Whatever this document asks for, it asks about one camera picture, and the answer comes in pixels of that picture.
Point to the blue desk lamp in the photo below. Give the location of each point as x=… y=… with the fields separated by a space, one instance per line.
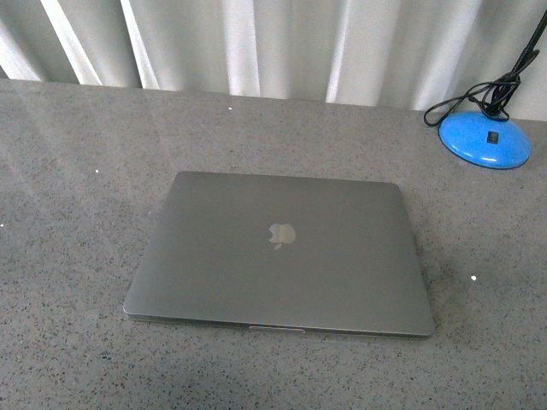
x=477 y=127

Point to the grey laptop computer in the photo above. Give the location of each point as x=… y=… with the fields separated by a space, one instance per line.
x=289 y=253

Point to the white curtain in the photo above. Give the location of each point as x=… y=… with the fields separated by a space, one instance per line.
x=400 y=54

